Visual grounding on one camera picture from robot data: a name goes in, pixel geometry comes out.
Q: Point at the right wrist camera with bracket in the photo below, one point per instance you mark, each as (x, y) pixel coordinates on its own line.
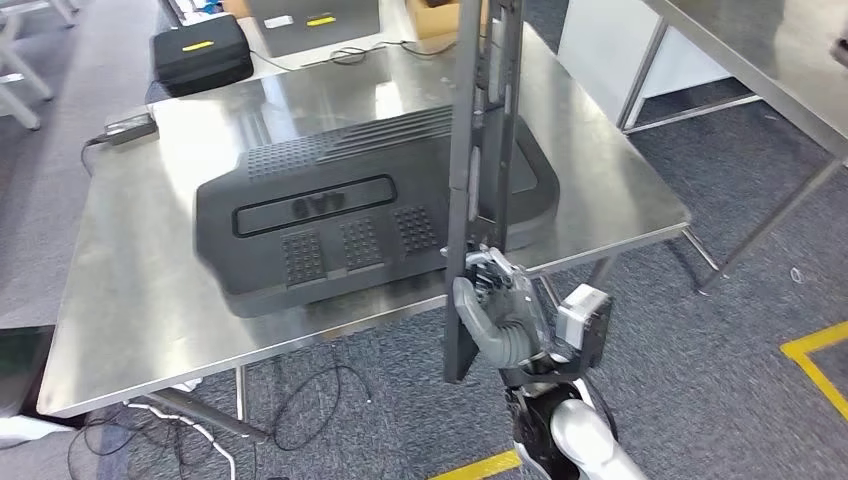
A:
(580, 311)

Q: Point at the yellow floor tape marker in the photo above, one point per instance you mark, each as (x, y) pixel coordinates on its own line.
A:
(815, 340)
(477, 467)

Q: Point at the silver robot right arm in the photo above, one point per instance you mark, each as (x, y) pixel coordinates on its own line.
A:
(583, 437)

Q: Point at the black power adapter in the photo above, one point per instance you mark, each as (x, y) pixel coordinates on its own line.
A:
(129, 129)

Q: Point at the stainless steel workbench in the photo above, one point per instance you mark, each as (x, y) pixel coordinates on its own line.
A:
(132, 298)

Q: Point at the white cabinet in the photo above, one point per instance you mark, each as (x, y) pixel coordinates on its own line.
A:
(596, 53)

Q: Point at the black carrying case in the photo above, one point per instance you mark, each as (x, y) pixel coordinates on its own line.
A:
(205, 66)

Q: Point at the grey laptop with labels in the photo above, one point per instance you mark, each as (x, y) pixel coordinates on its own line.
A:
(331, 36)

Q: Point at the open cardboard box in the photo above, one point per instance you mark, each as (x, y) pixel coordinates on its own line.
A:
(430, 20)

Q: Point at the white table frame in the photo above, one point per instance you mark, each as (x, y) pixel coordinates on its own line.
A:
(23, 69)

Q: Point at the stainless steel table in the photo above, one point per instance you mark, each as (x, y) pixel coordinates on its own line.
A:
(762, 53)

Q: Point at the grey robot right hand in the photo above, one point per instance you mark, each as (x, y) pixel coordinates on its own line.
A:
(517, 318)

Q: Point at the black plastic plate bracket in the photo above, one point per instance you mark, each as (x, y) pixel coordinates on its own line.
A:
(457, 166)

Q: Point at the black textured plastic panel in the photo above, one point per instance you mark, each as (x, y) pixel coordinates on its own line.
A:
(218, 218)

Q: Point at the black flat screen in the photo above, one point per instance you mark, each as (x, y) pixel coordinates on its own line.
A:
(20, 371)

